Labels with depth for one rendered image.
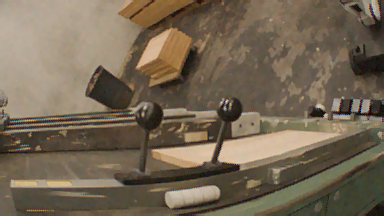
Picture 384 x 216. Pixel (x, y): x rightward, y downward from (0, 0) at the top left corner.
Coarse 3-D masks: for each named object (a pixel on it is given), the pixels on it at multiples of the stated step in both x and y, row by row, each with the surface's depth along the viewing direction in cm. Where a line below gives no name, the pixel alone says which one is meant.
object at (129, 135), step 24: (0, 120) 98; (192, 120) 129; (216, 120) 133; (240, 120) 138; (0, 144) 93; (24, 144) 98; (48, 144) 103; (72, 144) 108; (96, 144) 113; (120, 144) 117; (168, 144) 125
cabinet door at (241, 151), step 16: (208, 144) 111; (224, 144) 110; (240, 144) 109; (256, 144) 106; (272, 144) 102; (288, 144) 98; (304, 144) 94; (176, 160) 92; (192, 160) 88; (208, 160) 87; (224, 160) 85; (240, 160) 85
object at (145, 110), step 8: (144, 104) 51; (152, 104) 51; (136, 112) 51; (144, 112) 51; (152, 112) 51; (160, 112) 51; (136, 120) 52; (144, 120) 51; (152, 120) 51; (160, 120) 51; (144, 128) 52; (152, 128) 52; (144, 136) 53; (144, 144) 54; (144, 152) 55; (144, 160) 55; (144, 168) 56; (136, 176) 56; (144, 176) 57
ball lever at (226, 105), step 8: (232, 96) 58; (224, 104) 57; (232, 104) 57; (240, 104) 57; (216, 112) 58; (224, 112) 57; (232, 112) 56; (240, 112) 57; (224, 120) 58; (232, 120) 57; (224, 128) 59; (224, 136) 60; (216, 144) 61; (216, 152) 61; (216, 160) 62; (208, 168) 62
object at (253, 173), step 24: (312, 144) 78; (336, 144) 78; (360, 144) 86; (264, 168) 66; (24, 192) 44; (48, 192) 47; (72, 192) 49; (96, 192) 51; (120, 192) 53; (144, 192) 55
